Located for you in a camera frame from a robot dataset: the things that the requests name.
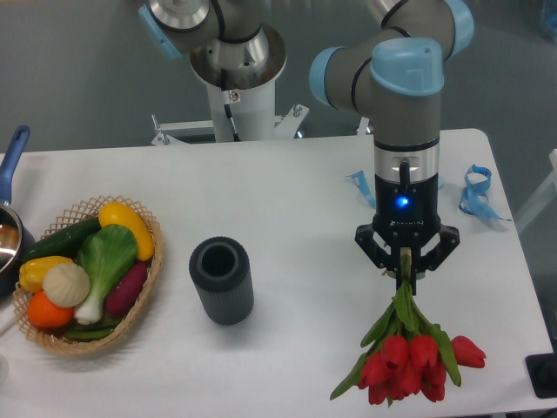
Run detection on orange fruit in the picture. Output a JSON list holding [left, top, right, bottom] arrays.
[[27, 292, 74, 328]]

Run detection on dark grey ribbed vase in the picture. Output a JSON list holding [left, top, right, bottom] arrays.
[[189, 236, 254, 326]]

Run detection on blue ribbon strip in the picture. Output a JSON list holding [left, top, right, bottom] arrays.
[[347, 170, 376, 209]]

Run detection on black box at table edge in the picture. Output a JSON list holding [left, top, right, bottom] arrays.
[[525, 353, 556, 399]]

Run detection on blue handled saucepan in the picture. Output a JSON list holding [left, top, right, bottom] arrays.
[[1, 125, 35, 298]]

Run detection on white garlic bulb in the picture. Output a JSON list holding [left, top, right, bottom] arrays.
[[43, 263, 91, 307]]

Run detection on yellow bell pepper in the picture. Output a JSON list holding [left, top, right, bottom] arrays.
[[19, 256, 73, 293]]

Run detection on white frame at right edge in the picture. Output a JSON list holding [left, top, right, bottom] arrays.
[[514, 149, 556, 234]]

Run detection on green pea pods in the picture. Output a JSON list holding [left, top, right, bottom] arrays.
[[63, 321, 119, 342]]

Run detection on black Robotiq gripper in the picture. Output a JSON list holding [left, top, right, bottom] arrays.
[[355, 174, 460, 295]]

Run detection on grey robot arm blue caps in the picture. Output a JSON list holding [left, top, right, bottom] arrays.
[[138, 1, 474, 285]]

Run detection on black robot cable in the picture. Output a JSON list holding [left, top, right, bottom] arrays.
[[219, 68, 242, 143]]

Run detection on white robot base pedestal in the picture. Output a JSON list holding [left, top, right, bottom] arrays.
[[151, 24, 310, 146]]

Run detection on green cucumber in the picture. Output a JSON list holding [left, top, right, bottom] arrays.
[[22, 217, 101, 261]]

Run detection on red tulip bouquet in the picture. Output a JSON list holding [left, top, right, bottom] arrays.
[[330, 249, 487, 405]]

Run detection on purple sweet potato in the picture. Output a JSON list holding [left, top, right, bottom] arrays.
[[104, 262, 147, 317]]

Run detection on green bok choy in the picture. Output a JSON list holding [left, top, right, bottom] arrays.
[[75, 225, 138, 325]]

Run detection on tangled blue ribbon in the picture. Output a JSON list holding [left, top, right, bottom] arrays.
[[459, 164, 512, 222]]

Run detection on yellow squash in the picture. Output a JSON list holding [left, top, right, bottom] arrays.
[[98, 201, 155, 261]]

